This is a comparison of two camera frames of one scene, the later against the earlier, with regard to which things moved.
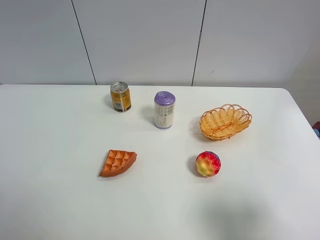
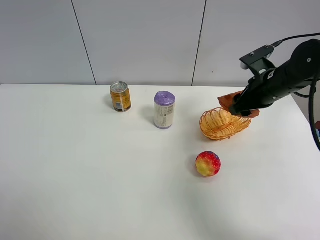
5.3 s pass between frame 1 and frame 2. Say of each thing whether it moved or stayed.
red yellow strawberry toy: stayed
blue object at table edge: stayed
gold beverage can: stayed
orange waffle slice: moved
